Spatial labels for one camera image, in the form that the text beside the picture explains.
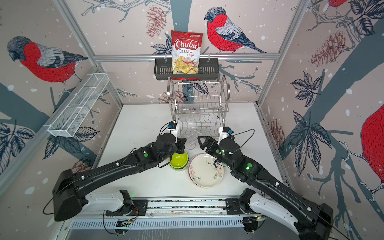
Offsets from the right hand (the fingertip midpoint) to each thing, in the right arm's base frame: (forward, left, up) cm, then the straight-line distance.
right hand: (198, 143), depth 70 cm
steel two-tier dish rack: (+36, +1, -12) cm, 38 cm away
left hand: (+3, +6, -2) cm, 7 cm away
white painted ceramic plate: (-6, -3, -22) cm, 23 cm away
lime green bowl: (-1, +11, -17) cm, 20 cm away
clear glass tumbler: (+4, +4, -7) cm, 9 cm away
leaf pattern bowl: (-6, +9, -17) cm, 20 cm away
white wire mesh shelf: (+6, +64, +9) cm, 65 cm away
